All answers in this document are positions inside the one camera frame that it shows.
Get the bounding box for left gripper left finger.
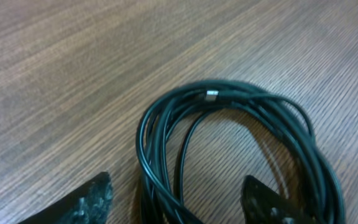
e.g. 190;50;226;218
19;172;113;224

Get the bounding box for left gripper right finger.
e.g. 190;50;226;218
241;175;315;224

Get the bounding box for black usb cable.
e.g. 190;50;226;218
135;79;346;224

